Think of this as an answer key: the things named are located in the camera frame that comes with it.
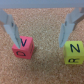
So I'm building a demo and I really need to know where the pink block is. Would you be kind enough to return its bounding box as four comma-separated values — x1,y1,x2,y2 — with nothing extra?
11,35,35,60

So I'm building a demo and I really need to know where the yellow block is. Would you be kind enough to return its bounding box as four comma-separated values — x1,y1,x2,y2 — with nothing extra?
63,40,84,65

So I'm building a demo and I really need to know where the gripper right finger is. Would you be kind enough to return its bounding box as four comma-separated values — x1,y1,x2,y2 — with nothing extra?
58,9,84,49

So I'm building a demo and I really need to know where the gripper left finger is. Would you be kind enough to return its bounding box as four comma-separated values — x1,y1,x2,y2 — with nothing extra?
0,8,22,50

